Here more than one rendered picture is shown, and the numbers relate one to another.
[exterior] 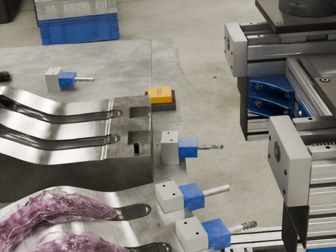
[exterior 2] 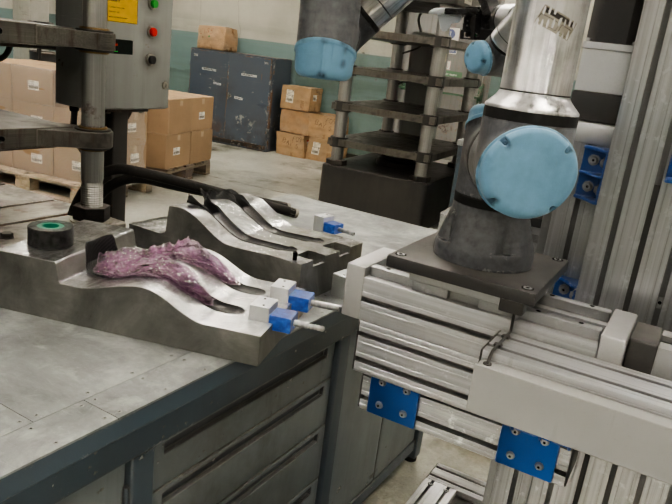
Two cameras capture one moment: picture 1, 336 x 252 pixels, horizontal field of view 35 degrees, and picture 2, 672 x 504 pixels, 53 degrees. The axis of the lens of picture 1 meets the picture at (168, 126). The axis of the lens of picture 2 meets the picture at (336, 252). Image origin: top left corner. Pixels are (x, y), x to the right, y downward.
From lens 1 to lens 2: 73 cm
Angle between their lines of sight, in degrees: 30
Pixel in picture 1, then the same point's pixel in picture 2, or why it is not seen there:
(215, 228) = (285, 313)
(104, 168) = (265, 264)
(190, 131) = not seen: hidden behind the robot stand
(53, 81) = (319, 223)
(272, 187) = not seen: hidden behind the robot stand
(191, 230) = (261, 302)
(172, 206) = (277, 295)
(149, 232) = (242, 301)
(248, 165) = not seen: hidden behind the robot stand
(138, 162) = (291, 268)
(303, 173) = (356, 281)
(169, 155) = (337, 288)
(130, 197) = (260, 284)
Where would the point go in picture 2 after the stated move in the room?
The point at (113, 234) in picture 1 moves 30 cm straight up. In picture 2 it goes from (215, 288) to (226, 126)
